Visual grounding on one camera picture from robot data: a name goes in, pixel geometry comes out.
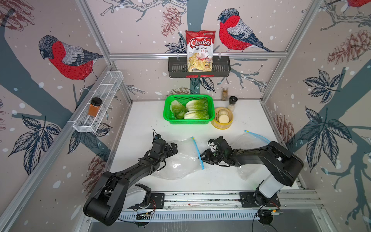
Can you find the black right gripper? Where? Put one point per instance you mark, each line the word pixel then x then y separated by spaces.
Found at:
pixel 206 156

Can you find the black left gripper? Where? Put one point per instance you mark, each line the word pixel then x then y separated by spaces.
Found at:
pixel 171 152

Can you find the clear zipper bag blue seal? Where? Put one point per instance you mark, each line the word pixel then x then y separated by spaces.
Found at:
pixel 182 164

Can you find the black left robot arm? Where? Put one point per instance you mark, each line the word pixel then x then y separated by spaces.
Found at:
pixel 106 201

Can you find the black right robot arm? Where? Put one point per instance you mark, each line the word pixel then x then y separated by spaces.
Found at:
pixel 283 165

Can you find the small chinese cabbage left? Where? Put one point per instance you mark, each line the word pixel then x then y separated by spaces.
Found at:
pixel 178 109

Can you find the red cassava chips bag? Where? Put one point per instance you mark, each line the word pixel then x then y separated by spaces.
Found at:
pixel 199 49

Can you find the white bun front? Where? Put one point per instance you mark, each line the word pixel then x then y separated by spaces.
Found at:
pixel 223 119

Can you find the white bun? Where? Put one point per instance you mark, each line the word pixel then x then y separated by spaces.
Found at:
pixel 223 119
pixel 223 112

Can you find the white bun back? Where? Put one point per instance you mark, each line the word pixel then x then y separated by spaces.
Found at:
pixel 223 112

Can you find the green plastic basket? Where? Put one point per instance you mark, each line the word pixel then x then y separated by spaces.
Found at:
pixel 184 99

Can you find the black top pepper grinder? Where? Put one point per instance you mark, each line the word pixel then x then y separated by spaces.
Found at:
pixel 232 102

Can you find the glass spice shaker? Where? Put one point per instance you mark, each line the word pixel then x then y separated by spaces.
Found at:
pixel 225 94

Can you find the orange spice jar black lid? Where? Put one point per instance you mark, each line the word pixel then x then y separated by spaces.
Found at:
pixel 94 106

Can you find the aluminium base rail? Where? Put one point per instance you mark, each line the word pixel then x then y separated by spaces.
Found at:
pixel 220 205

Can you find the white wire wall shelf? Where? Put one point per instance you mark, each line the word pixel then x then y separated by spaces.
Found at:
pixel 105 91

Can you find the black hanging wall basket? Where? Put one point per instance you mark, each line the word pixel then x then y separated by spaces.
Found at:
pixel 177 68

